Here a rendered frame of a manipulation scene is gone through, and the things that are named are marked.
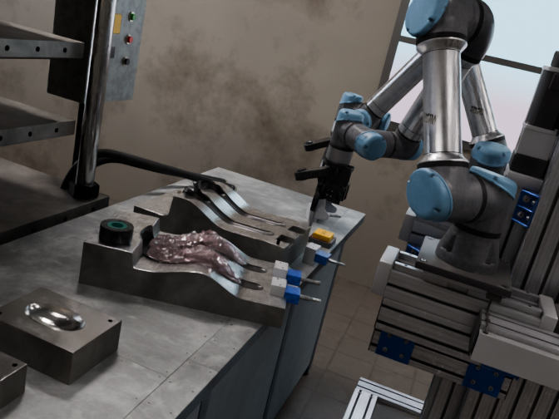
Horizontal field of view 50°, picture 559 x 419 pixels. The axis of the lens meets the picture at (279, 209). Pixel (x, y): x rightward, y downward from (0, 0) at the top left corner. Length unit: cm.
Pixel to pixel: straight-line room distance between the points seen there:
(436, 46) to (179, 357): 89
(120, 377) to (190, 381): 14
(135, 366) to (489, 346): 76
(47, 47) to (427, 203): 117
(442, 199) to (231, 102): 273
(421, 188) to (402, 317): 36
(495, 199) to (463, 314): 29
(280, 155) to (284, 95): 38
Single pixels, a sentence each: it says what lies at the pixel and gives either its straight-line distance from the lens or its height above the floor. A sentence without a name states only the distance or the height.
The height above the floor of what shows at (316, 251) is 85.
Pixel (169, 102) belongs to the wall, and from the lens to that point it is 413.
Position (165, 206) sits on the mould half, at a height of 86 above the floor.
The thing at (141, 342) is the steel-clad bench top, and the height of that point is 80.
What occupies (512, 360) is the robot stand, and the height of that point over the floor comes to 91.
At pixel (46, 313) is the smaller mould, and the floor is 85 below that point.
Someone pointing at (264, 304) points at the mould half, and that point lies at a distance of 145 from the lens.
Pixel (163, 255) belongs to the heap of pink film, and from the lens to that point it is 152.
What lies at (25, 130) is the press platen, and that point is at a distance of 192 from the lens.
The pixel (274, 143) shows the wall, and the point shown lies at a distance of 385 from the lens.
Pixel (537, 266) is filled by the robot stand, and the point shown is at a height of 104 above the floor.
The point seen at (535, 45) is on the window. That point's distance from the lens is 359.
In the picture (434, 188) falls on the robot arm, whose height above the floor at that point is 123.
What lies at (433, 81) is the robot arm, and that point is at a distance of 143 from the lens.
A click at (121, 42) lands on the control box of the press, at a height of 129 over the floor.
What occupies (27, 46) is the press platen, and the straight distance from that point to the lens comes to 186.
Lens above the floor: 151
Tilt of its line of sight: 18 degrees down
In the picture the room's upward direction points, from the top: 13 degrees clockwise
